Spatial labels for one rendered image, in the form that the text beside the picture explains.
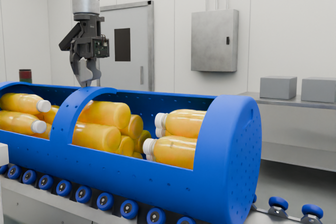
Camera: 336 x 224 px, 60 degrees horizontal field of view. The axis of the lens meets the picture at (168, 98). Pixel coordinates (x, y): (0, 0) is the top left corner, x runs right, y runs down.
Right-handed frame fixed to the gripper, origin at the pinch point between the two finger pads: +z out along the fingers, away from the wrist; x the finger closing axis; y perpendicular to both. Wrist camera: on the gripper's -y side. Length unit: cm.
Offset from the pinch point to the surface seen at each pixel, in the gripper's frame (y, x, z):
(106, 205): 18.1, -11.5, 27.3
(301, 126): 30, 329, 76
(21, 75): -80, 33, 0
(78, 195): 8.2, -11.3, 27.2
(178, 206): 38.0, -12.0, 22.1
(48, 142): 1.6, -14.3, 13.3
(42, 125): -13.1, -5.2, 12.3
